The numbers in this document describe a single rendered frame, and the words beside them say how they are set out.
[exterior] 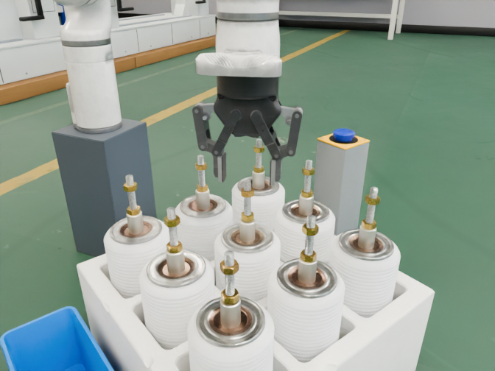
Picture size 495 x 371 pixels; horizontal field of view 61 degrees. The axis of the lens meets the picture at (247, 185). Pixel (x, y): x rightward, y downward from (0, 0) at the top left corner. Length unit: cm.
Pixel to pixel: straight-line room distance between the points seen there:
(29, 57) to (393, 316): 242
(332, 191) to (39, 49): 221
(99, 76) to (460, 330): 84
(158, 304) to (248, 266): 13
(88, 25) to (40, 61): 187
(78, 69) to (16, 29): 200
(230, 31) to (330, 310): 34
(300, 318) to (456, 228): 78
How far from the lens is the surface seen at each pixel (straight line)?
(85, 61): 89
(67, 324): 77
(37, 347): 78
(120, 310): 63
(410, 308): 65
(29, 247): 116
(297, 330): 54
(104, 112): 92
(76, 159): 95
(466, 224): 127
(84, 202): 99
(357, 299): 62
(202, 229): 67
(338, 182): 81
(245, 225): 59
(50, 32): 291
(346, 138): 80
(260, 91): 49
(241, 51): 48
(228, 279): 44
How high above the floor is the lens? 59
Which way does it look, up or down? 26 degrees down
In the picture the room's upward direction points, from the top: straight up
